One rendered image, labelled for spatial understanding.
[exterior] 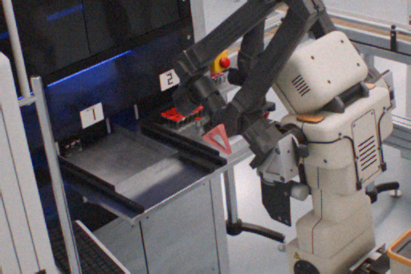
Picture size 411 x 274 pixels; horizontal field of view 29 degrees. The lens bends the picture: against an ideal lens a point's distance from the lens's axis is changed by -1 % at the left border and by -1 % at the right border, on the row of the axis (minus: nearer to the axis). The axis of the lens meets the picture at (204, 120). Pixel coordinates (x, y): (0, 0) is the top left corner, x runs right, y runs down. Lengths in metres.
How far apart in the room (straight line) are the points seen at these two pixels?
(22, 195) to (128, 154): 0.84
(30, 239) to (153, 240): 1.14
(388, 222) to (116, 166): 1.59
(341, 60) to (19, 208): 0.87
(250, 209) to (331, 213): 1.75
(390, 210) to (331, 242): 1.69
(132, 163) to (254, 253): 1.16
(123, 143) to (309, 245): 0.82
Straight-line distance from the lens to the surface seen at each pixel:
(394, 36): 3.24
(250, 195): 4.01
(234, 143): 2.58
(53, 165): 1.88
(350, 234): 2.26
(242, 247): 3.65
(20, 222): 1.90
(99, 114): 2.66
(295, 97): 2.02
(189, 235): 3.15
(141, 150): 2.67
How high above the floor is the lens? 2.15
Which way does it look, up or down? 27 degrees down
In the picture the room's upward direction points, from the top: 6 degrees counter-clockwise
